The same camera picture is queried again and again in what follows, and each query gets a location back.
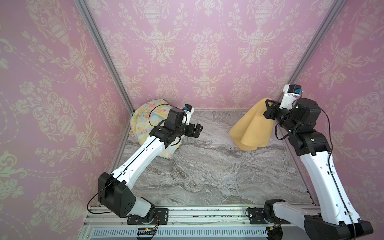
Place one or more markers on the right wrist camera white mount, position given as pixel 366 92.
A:
pixel 290 95

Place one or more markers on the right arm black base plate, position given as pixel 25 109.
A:
pixel 256 217

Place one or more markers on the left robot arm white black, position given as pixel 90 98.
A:
pixel 114 189

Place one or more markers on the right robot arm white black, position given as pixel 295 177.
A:
pixel 337 219

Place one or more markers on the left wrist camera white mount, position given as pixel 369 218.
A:
pixel 189 110

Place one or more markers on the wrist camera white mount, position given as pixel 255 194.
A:
pixel 189 110
pixel 290 95

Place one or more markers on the right aluminium corner post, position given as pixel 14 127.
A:
pixel 306 26

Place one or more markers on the yellow cloth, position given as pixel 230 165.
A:
pixel 253 130

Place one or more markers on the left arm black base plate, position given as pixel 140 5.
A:
pixel 160 216

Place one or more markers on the left aluminium corner post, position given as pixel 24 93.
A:
pixel 101 46

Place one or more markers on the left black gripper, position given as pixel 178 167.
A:
pixel 191 133

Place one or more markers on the aluminium rail frame front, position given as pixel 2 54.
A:
pixel 221 222

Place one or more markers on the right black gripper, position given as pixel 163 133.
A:
pixel 270 111

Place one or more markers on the floral patterned cloth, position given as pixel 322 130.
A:
pixel 149 114

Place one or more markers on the aluminium corner post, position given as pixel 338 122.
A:
pixel 306 26
pixel 101 46

